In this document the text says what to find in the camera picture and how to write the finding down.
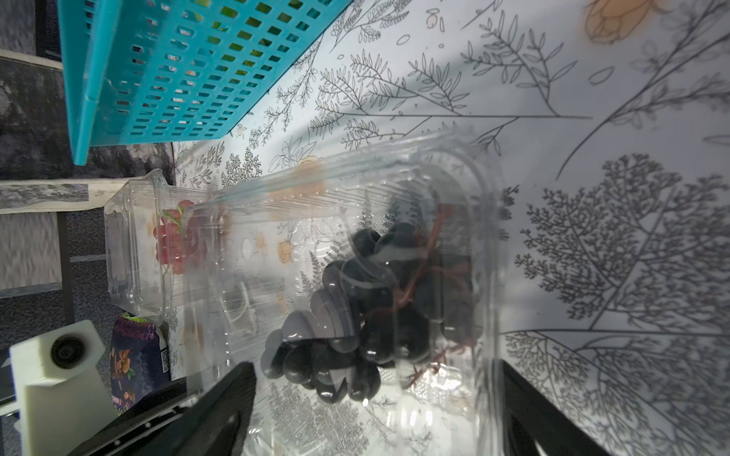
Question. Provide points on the red grape bunch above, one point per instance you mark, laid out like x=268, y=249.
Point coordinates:
x=179, y=246

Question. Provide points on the black grape bunch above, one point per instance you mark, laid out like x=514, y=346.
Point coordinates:
x=400, y=296

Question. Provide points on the clear clamshell container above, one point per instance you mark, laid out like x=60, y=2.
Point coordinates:
x=285, y=228
x=153, y=236

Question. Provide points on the purple snack bag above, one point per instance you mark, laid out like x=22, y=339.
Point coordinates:
x=139, y=361

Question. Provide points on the teal plastic basket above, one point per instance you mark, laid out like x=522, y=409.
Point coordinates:
x=156, y=71

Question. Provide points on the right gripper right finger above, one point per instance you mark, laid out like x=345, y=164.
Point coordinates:
x=532, y=422

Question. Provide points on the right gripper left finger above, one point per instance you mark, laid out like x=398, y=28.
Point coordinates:
x=163, y=424

